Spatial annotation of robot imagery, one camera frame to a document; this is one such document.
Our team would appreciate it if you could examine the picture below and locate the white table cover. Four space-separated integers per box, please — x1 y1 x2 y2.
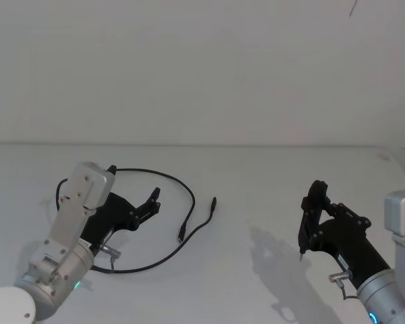
0 144 405 324

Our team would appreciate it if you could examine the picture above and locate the black cable with slim plug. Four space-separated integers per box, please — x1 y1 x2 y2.
91 196 218 274

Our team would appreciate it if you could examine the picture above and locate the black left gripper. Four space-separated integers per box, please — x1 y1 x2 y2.
79 187 162 252

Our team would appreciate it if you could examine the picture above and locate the black cable with wide plug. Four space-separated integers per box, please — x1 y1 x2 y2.
108 164 196 244

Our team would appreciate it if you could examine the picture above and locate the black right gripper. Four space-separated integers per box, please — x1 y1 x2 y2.
300 179 392 290

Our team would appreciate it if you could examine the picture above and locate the plain pale wall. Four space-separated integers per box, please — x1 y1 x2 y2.
0 0 405 148

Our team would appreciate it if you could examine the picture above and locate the left wrist cable silver plug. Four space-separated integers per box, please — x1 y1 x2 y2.
99 245 121 271

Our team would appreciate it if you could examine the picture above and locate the right wrist cable silver plug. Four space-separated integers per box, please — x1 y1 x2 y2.
328 269 359 302

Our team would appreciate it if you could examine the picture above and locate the wrist cable silver plug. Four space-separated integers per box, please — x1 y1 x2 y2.
328 269 359 302
99 245 121 271

